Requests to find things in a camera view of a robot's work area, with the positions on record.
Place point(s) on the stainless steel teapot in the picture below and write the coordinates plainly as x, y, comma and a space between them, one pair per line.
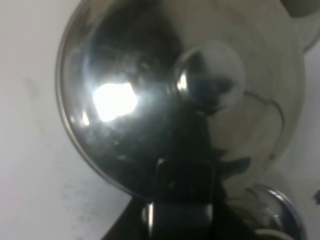
178, 102

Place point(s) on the right stainless steel teacup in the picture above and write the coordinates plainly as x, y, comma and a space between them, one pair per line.
278, 212

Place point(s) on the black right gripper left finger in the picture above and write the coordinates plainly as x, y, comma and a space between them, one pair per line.
133, 223

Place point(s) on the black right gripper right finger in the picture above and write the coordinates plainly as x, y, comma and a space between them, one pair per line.
226, 225

